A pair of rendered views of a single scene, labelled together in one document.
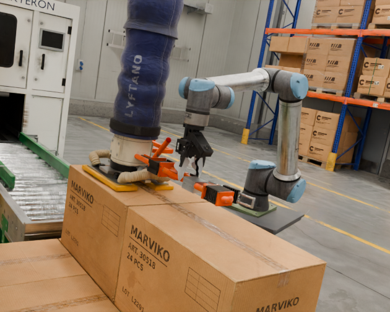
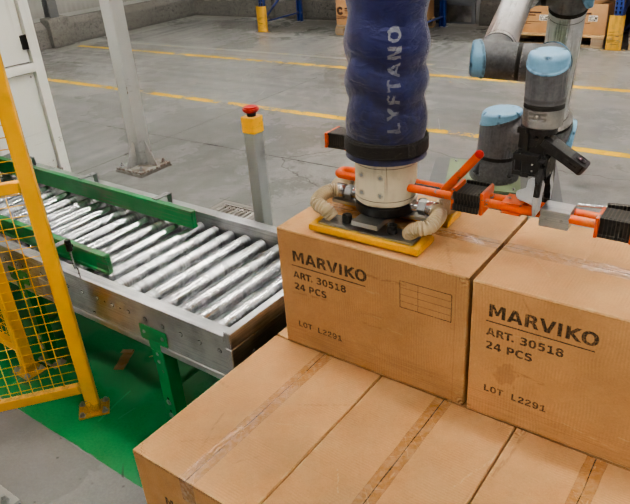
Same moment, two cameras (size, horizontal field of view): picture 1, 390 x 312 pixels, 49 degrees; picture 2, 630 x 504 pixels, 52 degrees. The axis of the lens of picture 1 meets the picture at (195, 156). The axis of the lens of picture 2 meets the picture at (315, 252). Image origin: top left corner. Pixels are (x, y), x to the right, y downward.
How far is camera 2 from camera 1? 1.00 m
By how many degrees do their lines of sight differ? 22
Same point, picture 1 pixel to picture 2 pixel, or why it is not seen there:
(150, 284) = (556, 376)
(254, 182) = (500, 144)
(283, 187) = not seen: hidden behind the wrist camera
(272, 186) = not seen: hidden behind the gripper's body
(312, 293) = not seen: outside the picture
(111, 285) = (450, 385)
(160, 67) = (426, 34)
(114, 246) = (446, 334)
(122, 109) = (380, 124)
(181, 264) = not seen: outside the picture
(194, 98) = (549, 87)
